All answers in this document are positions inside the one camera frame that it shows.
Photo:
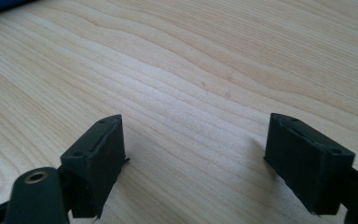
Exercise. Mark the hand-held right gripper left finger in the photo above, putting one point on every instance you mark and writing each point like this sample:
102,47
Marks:
96,161

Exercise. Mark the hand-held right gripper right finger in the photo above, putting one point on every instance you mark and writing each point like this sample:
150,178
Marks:
307,165

